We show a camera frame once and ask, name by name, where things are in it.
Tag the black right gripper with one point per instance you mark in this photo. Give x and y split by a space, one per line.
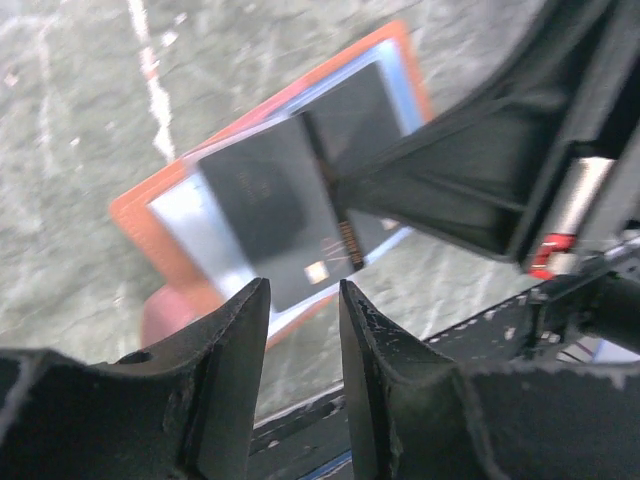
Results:
539 167

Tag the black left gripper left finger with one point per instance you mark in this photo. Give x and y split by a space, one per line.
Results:
182 408

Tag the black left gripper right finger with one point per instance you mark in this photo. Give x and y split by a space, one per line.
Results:
416 414

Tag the black credit card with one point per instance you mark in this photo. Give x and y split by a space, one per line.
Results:
355 120
271 185

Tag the orange leather card holder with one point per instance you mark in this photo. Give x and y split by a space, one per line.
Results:
187 294

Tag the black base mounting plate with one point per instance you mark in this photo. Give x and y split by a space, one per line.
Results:
309 440

